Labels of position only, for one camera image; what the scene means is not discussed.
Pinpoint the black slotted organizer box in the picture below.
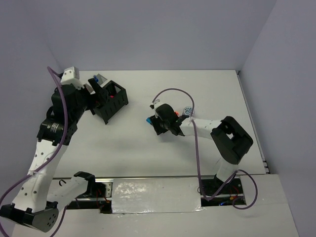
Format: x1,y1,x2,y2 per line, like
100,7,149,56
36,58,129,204
93,80,128,124

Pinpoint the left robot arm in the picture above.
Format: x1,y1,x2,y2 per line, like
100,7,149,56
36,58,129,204
0,79,112,233

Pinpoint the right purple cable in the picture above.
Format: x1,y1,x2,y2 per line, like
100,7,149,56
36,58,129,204
152,88,259,210

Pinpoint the silver tape panel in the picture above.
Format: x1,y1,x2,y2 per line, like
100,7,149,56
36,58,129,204
112,177,202,214

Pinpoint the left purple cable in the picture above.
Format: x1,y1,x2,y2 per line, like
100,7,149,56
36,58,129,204
0,66,75,237

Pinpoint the white slotted organizer box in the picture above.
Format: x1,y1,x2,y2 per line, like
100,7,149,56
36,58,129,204
96,74,108,87

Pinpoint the purple cable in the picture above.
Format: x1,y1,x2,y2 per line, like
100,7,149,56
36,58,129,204
152,88,259,210
0,66,75,237

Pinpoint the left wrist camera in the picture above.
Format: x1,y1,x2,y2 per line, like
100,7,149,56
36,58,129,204
61,67,84,90

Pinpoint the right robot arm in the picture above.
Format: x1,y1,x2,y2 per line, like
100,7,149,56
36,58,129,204
150,102,253,193

